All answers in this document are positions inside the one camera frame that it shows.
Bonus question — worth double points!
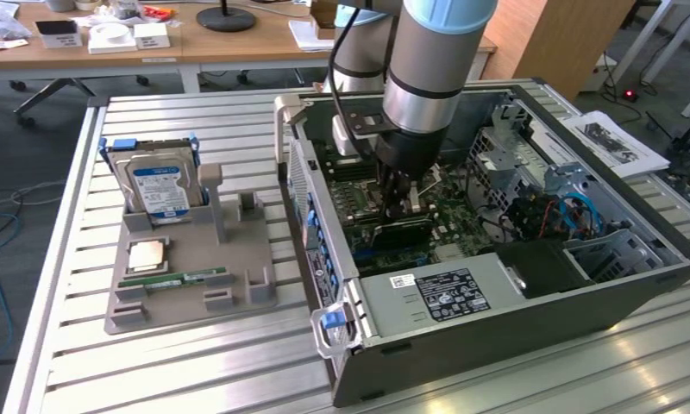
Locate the red wire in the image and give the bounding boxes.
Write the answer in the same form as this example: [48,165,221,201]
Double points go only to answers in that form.
[540,200,577,238]

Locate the white booklets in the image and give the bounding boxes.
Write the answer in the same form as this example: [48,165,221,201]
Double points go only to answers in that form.
[289,19,339,53]

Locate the blue wire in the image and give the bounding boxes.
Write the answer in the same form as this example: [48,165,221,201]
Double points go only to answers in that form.
[557,191,605,238]

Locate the grey power supply unit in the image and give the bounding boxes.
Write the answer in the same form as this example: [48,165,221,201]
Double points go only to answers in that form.
[359,252,525,337]

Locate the clear plastic bag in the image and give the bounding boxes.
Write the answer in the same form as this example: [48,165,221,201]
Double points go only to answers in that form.
[0,0,35,40]

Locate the black chair base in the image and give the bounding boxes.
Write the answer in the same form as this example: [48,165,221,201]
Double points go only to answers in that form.
[13,76,151,129]

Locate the black tripod stand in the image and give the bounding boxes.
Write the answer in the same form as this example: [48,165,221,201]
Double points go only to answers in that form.
[647,85,690,204]

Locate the green RAM stick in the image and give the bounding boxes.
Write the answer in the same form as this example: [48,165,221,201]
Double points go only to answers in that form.
[117,267,231,289]

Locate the CPU socket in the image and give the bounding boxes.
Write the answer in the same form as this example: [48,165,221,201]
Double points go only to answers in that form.
[360,179,388,209]

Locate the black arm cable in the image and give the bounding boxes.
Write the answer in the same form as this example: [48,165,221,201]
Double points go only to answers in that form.
[325,8,361,130]

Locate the silver CPU chip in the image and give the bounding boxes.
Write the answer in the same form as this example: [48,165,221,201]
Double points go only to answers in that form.
[124,239,172,275]

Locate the red packet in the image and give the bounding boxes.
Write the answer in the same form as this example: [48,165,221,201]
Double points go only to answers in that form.
[140,4,177,22]

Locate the wooden desk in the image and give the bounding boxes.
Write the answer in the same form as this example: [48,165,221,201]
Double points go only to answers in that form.
[0,0,500,94]

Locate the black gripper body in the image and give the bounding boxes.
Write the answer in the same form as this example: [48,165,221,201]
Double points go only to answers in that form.
[376,131,444,178]

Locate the metal drive cage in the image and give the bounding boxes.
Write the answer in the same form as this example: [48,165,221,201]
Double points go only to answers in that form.
[465,124,553,208]

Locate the metal disk bay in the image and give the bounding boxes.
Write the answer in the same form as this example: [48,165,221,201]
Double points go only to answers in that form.
[563,228,667,284]

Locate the metal socket cover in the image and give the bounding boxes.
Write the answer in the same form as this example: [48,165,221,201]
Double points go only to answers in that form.
[420,166,445,198]

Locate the grey parts rack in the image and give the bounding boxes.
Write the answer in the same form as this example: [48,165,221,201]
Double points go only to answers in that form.
[103,163,281,336]

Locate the white box with black top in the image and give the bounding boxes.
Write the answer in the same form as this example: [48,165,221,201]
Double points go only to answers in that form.
[33,19,85,50]

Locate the green motherboard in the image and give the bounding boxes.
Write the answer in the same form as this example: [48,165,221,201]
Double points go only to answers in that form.
[324,157,493,277]

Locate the white tape roll on box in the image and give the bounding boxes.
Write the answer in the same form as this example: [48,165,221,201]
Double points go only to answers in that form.
[87,23,139,55]

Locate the graphics card with black fan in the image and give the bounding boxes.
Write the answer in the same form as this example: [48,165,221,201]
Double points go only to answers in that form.
[349,215,433,255]

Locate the hard disk in blue caddy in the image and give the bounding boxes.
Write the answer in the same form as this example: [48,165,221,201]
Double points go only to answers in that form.
[99,133,204,228]

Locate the wooden cabinet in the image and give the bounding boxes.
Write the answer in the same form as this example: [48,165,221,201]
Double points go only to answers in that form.
[480,0,637,100]

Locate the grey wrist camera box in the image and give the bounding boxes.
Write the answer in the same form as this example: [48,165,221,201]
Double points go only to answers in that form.
[331,112,393,157]

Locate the brown cardboard box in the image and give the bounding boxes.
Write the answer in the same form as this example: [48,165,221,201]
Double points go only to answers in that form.
[309,0,341,29]

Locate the black round lamp base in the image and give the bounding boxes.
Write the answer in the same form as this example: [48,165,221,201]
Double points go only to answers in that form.
[195,0,259,33]

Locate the stack of printed papers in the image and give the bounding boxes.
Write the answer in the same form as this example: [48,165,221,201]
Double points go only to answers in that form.
[560,110,672,180]

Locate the black open PC case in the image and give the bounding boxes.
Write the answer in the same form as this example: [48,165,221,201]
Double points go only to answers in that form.
[273,84,690,409]

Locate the plain white box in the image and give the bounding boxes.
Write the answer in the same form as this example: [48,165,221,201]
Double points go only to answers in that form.
[132,22,172,51]

